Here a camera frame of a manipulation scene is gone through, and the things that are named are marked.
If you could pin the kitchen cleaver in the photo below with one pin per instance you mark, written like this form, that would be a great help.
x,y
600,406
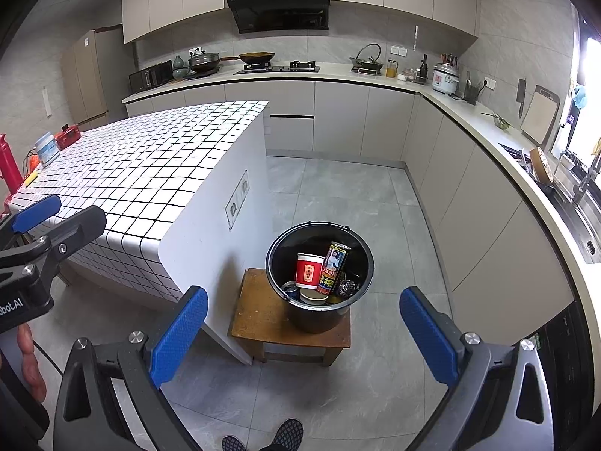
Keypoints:
x,y
521,96

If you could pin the red paper cup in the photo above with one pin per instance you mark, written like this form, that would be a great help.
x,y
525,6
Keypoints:
x,y
310,275

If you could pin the round wooden board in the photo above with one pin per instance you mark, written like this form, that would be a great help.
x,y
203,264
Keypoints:
x,y
542,165

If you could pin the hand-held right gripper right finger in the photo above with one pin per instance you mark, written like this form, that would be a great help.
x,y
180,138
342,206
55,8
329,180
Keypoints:
x,y
429,338

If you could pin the yellow black portrait tin can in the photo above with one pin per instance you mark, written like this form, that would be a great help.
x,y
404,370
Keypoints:
x,y
331,268

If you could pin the black lidded pot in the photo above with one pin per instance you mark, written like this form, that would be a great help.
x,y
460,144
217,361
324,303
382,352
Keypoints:
x,y
204,62

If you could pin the green plant in bowl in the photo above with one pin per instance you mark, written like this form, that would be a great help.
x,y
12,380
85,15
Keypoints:
x,y
501,122

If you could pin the small red appliance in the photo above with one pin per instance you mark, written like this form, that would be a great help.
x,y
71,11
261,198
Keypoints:
x,y
68,137

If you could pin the small orange packet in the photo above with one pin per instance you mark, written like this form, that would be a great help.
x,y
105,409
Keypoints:
x,y
32,163

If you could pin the dark utensil holder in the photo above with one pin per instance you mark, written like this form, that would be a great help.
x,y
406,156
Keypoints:
x,y
471,95

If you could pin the white rice cooker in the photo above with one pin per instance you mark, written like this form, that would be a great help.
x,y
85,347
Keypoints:
x,y
445,80

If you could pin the chopsticks holder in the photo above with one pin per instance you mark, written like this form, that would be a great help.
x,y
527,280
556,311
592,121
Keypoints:
x,y
448,59

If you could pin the blue rubber glove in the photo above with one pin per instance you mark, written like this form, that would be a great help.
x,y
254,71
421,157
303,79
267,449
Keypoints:
x,y
580,96

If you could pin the low wooden stool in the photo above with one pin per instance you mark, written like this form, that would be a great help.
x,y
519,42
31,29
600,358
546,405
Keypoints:
x,y
253,310

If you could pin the steel wool scrubber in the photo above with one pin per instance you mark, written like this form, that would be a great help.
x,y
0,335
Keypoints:
x,y
348,287

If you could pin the black gas stove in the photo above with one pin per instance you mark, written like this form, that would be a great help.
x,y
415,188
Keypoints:
x,y
281,68

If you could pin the squat green ceramic pot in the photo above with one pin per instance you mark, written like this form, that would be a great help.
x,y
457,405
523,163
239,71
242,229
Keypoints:
x,y
180,74

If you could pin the steel sink faucet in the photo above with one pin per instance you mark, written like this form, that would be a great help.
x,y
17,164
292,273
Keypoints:
x,y
580,188

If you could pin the red thermos flask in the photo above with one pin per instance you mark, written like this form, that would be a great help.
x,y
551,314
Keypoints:
x,y
10,169

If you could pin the person's black mesh shoe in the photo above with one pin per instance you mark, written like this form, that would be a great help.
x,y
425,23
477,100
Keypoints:
x,y
232,444
288,434

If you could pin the island power outlet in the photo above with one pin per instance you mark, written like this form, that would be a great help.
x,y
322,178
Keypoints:
x,y
236,202

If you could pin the white blue round container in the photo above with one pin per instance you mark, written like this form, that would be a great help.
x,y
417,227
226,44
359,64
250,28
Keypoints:
x,y
47,149

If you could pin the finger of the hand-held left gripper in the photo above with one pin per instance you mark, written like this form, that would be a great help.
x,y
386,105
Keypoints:
x,y
37,212
80,228

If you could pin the kitchen sink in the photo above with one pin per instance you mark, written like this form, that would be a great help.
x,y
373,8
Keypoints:
x,y
582,230

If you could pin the white kitchen island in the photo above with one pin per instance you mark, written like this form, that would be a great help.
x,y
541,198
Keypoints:
x,y
211,263

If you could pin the black microwave oven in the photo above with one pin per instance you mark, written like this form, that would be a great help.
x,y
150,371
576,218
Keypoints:
x,y
150,76

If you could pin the black plastic bucket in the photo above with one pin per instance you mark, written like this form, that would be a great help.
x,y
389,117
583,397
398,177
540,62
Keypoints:
x,y
310,322

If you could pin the brown wok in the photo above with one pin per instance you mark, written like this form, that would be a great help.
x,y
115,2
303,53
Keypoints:
x,y
256,57

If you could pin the glass pan lid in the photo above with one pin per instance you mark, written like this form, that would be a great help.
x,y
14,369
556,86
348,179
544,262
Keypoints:
x,y
368,51

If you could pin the black range hood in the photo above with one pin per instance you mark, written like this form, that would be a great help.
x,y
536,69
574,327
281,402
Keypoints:
x,y
277,9

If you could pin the small yellow sponge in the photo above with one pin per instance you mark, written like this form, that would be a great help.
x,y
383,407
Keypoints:
x,y
30,179

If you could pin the tall green ceramic vase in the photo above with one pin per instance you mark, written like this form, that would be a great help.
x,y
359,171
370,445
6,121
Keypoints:
x,y
178,63

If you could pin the person's left hand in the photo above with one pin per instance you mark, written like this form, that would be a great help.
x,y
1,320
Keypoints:
x,y
30,366

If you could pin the beige refrigerator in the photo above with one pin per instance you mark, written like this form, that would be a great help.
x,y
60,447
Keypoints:
x,y
89,80

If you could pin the black built-in dishwasher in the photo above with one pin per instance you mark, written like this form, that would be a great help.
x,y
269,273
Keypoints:
x,y
568,366

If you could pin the white wall panel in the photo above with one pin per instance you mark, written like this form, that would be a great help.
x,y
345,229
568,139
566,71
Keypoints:
x,y
46,102

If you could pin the dark glass bottle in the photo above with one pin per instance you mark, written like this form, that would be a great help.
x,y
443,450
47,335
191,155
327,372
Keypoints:
x,y
424,65

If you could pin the kitchen window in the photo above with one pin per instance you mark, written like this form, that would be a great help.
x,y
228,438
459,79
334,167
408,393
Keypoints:
x,y
591,61

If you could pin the blue soda can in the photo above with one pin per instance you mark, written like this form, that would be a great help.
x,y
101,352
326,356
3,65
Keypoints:
x,y
289,287

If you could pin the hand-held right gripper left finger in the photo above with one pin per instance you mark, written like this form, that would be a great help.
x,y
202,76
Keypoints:
x,y
181,333

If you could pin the beige cutting board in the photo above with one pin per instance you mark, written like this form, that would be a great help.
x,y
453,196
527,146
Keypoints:
x,y
539,117

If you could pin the black induction cooker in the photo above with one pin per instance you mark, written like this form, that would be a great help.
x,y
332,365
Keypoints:
x,y
203,75

